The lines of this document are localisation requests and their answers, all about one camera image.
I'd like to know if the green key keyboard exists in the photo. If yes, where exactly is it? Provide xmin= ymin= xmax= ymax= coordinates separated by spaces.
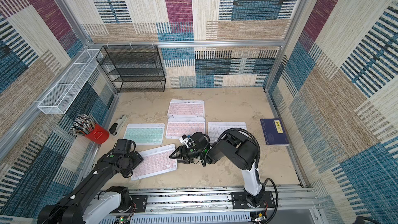
xmin=123 ymin=123 xmax=165 ymax=145

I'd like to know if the white key keyboard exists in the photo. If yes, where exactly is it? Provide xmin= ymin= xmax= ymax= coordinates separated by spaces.
xmin=207 ymin=122 xmax=247 ymax=144

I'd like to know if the white wire mesh basket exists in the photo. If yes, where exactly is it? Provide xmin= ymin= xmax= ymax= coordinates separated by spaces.
xmin=37 ymin=49 xmax=100 ymax=115

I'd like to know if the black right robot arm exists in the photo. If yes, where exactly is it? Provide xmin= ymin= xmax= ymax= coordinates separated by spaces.
xmin=169 ymin=128 xmax=278 ymax=209

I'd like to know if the red pen holder cup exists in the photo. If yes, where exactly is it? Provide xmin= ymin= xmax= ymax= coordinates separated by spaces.
xmin=85 ymin=123 xmax=110 ymax=145

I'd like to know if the bundle of pens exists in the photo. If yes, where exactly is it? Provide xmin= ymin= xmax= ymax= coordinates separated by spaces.
xmin=69 ymin=114 xmax=96 ymax=136

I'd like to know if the black wire shelf rack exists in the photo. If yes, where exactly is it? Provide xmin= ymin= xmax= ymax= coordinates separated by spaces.
xmin=96 ymin=45 xmax=166 ymax=93

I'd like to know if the black white stapler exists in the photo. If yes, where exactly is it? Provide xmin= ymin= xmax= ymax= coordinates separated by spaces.
xmin=109 ymin=115 xmax=126 ymax=136

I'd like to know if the dark blue notebook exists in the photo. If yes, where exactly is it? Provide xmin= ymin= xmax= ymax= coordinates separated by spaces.
xmin=260 ymin=118 xmax=289 ymax=146

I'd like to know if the pink key keyboard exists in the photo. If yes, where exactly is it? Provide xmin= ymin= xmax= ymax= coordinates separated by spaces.
xmin=131 ymin=144 xmax=178 ymax=181
xmin=165 ymin=118 xmax=206 ymax=139
xmin=167 ymin=100 xmax=205 ymax=118

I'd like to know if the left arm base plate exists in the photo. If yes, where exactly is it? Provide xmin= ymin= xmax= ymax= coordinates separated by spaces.
xmin=111 ymin=195 xmax=148 ymax=214

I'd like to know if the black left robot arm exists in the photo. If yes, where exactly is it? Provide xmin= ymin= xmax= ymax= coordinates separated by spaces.
xmin=37 ymin=139 xmax=144 ymax=224

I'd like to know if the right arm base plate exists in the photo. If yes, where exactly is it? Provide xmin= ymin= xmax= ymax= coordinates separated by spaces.
xmin=228 ymin=190 xmax=276 ymax=209

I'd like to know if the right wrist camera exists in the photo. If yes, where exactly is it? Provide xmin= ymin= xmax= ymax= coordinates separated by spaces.
xmin=179 ymin=135 xmax=193 ymax=148

